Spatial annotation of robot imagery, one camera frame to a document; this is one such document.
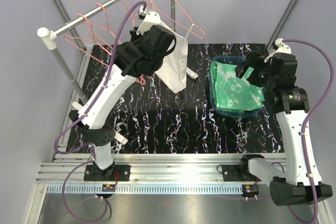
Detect pink hanger of camisole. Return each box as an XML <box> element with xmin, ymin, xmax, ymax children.
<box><xmin>145</xmin><ymin>0</ymin><xmax>206</xmax><ymax>40</ymax></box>

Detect blue transparent plastic basket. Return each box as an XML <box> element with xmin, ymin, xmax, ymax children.
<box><xmin>209</xmin><ymin>55</ymin><xmax>261</xmax><ymax>118</ymax></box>

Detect green tie-dye trousers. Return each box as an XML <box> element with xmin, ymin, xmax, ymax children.
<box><xmin>210</xmin><ymin>61</ymin><xmax>265</xmax><ymax>112</ymax></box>

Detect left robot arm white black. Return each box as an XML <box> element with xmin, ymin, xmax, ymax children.
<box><xmin>69</xmin><ymin>25</ymin><xmax>177</xmax><ymax>180</ymax></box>

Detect metal clothes rack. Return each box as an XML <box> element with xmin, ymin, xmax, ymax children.
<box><xmin>36</xmin><ymin>0</ymin><xmax>198</xmax><ymax>143</ymax></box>

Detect pink hanger of black trousers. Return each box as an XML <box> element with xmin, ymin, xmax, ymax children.
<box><xmin>63</xmin><ymin>14</ymin><xmax>108</xmax><ymax>67</ymax></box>

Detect aluminium mounting rail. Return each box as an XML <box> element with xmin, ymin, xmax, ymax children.
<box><xmin>25</xmin><ymin>153</ymin><xmax>326</xmax><ymax>224</ymax></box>

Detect white camisole top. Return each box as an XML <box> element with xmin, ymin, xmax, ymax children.
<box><xmin>155</xmin><ymin>21</ymin><xmax>194</xmax><ymax>93</ymax></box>

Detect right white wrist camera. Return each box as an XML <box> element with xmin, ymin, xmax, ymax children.
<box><xmin>264</xmin><ymin>38</ymin><xmax>291</xmax><ymax>63</ymax></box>

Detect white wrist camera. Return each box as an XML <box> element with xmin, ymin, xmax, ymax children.
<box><xmin>264</xmin><ymin>38</ymin><xmax>291</xmax><ymax>63</ymax></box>
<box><xmin>135</xmin><ymin>4</ymin><xmax>162</xmax><ymax>36</ymax></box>

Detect pink hanger of magenta trousers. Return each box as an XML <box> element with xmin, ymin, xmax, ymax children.
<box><xmin>84</xmin><ymin>3</ymin><xmax>116</xmax><ymax>51</ymax></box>

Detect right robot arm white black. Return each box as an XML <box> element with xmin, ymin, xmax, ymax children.
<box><xmin>235</xmin><ymin>52</ymin><xmax>333</xmax><ymax>206</ymax></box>

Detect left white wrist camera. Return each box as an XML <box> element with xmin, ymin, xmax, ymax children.
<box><xmin>135</xmin><ymin>4</ymin><xmax>162</xmax><ymax>36</ymax></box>

